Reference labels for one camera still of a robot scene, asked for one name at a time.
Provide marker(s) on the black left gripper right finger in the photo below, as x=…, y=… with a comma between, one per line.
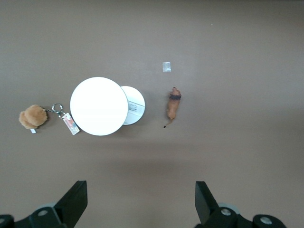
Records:
x=216, y=219

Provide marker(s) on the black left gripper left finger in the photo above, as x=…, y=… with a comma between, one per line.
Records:
x=61, y=218

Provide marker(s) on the brown lion statue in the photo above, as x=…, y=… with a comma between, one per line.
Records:
x=173, y=107

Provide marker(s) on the white round disc stand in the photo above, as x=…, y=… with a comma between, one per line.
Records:
x=98, y=105

